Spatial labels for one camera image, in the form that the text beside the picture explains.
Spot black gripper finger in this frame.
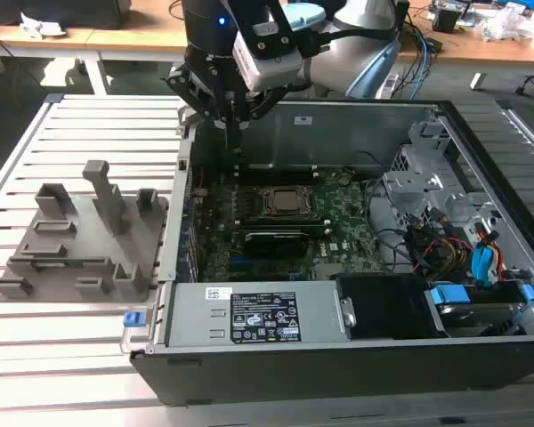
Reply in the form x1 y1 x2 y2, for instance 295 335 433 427
164 65 237 179
235 86 289 179

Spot green RAM stick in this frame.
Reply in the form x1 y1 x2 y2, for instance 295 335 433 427
28 259 112 270

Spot wooden desk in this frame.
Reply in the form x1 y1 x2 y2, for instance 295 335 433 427
0 0 534 97

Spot silver CPU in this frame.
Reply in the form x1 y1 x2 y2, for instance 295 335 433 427
269 189 311 213

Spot metal CPU socket cover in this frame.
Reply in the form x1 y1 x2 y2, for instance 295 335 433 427
253 184 320 219

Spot black printer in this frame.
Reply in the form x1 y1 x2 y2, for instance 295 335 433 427
0 0 133 30

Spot black graphics card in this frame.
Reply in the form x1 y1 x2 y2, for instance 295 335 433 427
242 229 311 258

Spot green motherboard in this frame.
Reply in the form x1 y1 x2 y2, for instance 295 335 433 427
190 168 388 284

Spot crumpled white paper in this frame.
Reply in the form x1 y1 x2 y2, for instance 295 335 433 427
20 11 68 39

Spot grey metal drive cage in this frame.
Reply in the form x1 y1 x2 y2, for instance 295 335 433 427
380 119 495 232

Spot grey parts rack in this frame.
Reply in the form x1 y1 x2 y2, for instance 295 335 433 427
0 159 170 304

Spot small black box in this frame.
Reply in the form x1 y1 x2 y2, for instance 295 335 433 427
431 6 462 32

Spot grey power supply with label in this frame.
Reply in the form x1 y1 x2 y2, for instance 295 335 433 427
164 282 355 348

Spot crumpled clear plastic bags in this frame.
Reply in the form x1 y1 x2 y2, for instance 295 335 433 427
473 4 534 44

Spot black open PC case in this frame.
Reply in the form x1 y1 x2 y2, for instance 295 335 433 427
119 95 534 408

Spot hard disk in blue carrier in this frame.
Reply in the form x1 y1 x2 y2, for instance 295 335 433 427
425 284 534 339

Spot grey case release handle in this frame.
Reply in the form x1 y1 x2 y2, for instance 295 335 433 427
176 104 204 134

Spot black camera cable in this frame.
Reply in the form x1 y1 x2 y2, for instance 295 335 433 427
293 26 404 59

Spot blue hanging cable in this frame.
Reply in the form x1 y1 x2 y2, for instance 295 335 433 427
411 33 433 101

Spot red yellow black wire bundle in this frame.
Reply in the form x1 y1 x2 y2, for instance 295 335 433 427
407 222 473 277

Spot blue flat data wire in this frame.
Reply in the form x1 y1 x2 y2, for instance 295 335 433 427
470 224 502 286

